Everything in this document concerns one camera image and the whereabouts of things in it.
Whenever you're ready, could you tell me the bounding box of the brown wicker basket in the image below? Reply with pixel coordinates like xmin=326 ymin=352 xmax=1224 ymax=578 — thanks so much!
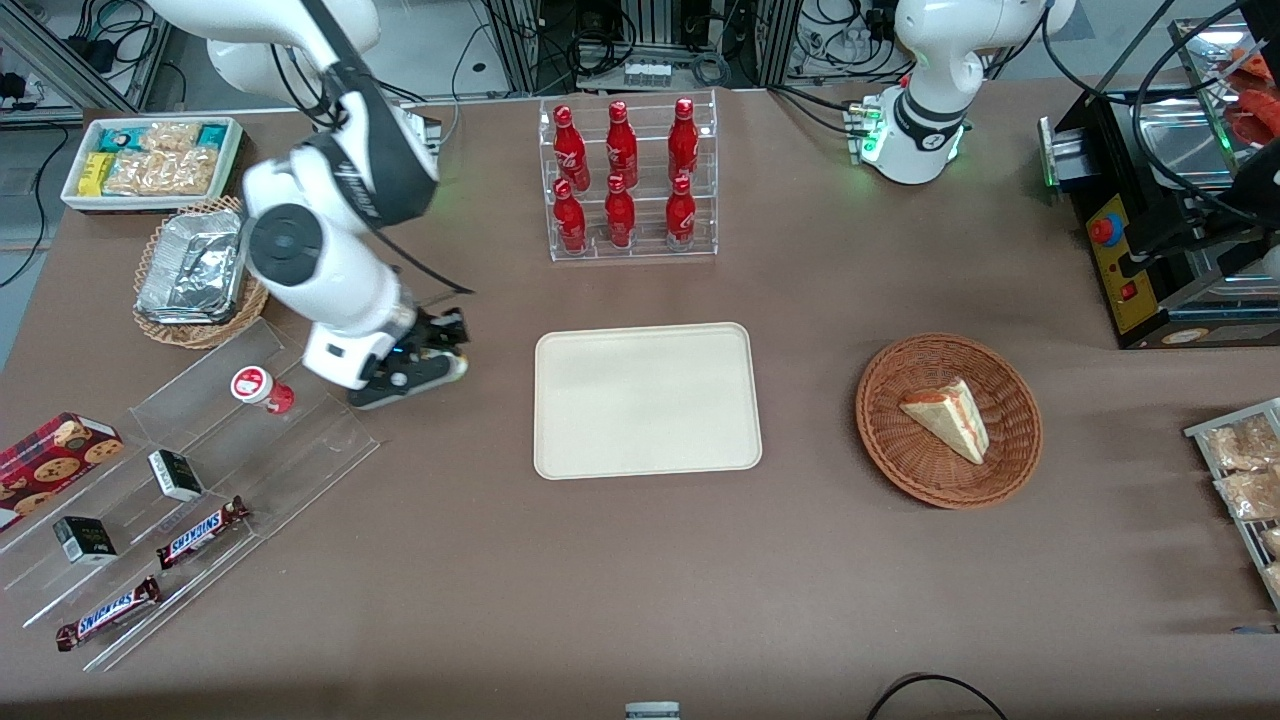
xmin=856 ymin=333 xmax=1044 ymax=511

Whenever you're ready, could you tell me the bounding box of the small black box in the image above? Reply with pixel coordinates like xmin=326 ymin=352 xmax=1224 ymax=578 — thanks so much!
xmin=53 ymin=516 xmax=119 ymax=565
xmin=148 ymin=450 xmax=205 ymax=503

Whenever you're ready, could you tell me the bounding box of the clear acrylic stepped display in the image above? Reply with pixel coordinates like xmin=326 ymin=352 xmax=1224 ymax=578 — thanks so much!
xmin=0 ymin=317 xmax=382 ymax=674

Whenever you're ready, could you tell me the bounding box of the red gum canister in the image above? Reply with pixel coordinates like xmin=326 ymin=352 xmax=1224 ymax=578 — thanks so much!
xmin=231 ymin=366 xmax=296 ymax=416

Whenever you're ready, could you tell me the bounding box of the red cola bottle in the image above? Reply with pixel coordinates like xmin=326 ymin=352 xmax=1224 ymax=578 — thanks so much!
xmin=665 ymin=175 xmax=697 ymax=251
xmin=605 ymin=175 xmax=637 ymax=249
xmin=553 ymin=178 xmax=588 ymax=253
xmin=605 ymin=100 xmax=639 ymax=189
xmin=552 ymin=104 xmax=591 ymax=191
xmin=667 ymin=97 xmax=700 ymax=185

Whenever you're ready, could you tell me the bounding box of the snickers bar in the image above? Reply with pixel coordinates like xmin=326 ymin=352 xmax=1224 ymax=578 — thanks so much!
xmin=55 ymin=576 xmax=163 ymax=653
xmin=156 ymin=496 xmax=252 ymax=571

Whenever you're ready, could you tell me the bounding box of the light wicker basket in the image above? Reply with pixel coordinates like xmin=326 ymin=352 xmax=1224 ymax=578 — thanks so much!
xmin=132 ymin=196 xmax=274 ymax=350

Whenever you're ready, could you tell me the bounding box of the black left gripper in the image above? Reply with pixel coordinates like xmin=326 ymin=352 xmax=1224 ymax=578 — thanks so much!
xmin=1230 ymin=146 xmax=1280 ymax=231

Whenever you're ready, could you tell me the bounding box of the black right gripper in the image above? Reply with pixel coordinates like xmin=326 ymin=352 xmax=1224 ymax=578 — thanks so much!
xmin=348 ymin=308 xmax=471 ymax=411

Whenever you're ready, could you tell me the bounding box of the wrapped sandwich wedge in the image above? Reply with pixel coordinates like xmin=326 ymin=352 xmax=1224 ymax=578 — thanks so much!
xmin=899 ymin=377 xmax=991 ymax=466

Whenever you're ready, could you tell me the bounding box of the white snack bin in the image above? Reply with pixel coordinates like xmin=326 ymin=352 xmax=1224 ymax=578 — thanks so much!
xmin=61 ymin=116 xmax=247 ymax=216

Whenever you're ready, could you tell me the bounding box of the large rice cracker bag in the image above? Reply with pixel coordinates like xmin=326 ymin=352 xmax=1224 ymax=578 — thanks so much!
xmin=104 ymin=148 xmax=219 ymax=197

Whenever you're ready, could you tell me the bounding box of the red cookie box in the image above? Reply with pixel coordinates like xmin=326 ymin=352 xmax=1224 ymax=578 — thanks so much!
xmin=0 ymin=412 xmax=126 ymax=533

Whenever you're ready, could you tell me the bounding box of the small rice cracker bag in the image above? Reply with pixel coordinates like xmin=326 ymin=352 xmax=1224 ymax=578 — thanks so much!
xmin=140 ymin=122 xmax=202 ymax=154

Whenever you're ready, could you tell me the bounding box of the black cable loop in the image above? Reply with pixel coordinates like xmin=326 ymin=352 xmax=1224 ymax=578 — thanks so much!
xmin=865 ymin=673 xmax=1011 ymax=720

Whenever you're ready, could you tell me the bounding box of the tray of bagged crackers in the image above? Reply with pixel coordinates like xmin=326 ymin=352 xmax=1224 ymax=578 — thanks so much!
xmin=1184 ymin=398 xmax=1280 ymax=613

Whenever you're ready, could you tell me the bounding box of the beige plastic tray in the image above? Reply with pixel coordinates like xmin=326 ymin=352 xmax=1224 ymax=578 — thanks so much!
xmin=534 ymin=322 xmax=763 ymax=481

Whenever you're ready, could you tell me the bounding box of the foil tray stack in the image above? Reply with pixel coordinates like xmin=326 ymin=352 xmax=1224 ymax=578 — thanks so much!
xmin=136 ymin=209 xmax=252 ymax=327

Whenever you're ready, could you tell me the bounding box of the clear acrylic bottle rack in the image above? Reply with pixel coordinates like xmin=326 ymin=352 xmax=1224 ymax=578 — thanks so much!
xmin=538 ymin=88 xmax=719 ymax=263

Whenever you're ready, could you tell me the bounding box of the aluminium frame rail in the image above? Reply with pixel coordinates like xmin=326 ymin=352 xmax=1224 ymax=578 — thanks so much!
xmin=0 ymin=0 xmax=137 ymax=113

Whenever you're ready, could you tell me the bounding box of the black toaster machine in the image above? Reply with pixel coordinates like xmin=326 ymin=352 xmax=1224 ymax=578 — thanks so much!
xmin=1038 ymin=18 xmax=1280 ymax=351

